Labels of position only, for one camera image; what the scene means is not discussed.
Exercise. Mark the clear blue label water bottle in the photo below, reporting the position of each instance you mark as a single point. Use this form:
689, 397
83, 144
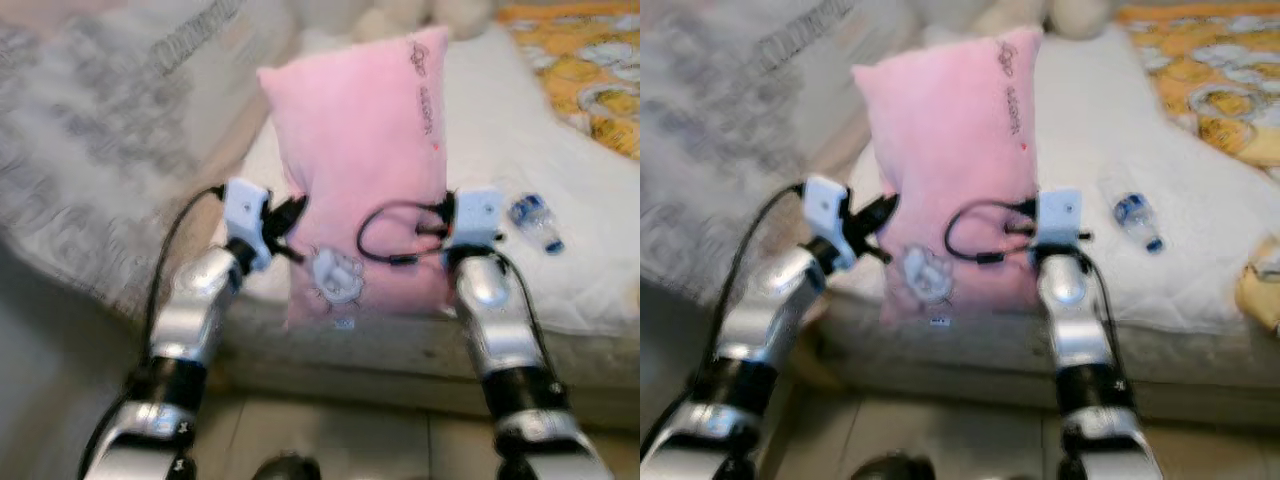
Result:
1135, 212
530, 215

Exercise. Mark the pink plush pillow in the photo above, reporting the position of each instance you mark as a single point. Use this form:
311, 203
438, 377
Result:
950, 150
350, 150

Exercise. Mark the yellow cartoon print blanket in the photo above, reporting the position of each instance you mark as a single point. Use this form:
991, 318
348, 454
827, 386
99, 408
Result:
580, 70
1200, 70

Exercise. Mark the white quilted mattress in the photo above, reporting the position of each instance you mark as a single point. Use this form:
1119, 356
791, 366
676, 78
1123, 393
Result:
1110, 130
520, 130

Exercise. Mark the grey printed cushion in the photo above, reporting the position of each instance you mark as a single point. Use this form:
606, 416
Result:
720, 130
100, 130

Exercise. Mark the cream plush toy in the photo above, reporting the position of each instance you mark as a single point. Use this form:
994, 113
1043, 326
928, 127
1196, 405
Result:
400, 15
1080, 15

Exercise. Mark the black robot foot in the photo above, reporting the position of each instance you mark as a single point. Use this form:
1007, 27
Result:
890, 468
285, 468

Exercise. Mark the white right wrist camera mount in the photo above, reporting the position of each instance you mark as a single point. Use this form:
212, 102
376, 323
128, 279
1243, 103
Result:
480, 215
1060, 215

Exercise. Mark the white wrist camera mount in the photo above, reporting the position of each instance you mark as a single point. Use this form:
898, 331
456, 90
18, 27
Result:
825, 205
1060, 215
480, 215
245, 210

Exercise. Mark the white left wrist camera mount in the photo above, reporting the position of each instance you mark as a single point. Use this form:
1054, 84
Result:
825, 205
245, 210

